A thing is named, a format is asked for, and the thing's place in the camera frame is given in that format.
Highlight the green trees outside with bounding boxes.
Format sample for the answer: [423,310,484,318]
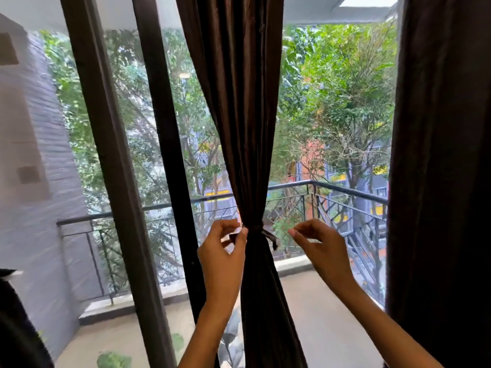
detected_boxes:
[40,20,398,288]

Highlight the person's left hand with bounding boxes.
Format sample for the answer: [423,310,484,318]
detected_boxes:
[196,219,249,315]

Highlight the person's right hand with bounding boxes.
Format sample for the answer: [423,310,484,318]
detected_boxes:
[287,219,358,295]

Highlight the dark brown curtain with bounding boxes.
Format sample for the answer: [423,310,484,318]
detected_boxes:
[385,0,491,368]
[0,268,54,368]
[175,0,307,368]

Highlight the person's left forearm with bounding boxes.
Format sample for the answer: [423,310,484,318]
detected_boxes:
[177,302,238,368]

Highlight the paper notices on window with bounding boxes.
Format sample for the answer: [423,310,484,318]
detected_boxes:
[0,84,53,203]

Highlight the black metal balcony railing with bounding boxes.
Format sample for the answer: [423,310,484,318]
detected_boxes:
[56,179,388,307]

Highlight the dark brown curtain tie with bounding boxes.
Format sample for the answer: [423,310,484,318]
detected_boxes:
[229,224,279,251]

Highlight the large green plant leaves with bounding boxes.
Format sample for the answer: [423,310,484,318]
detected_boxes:
[96,310,246,368]

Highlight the person's right forearm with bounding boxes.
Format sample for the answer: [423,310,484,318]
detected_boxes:
[329,279,444,368]

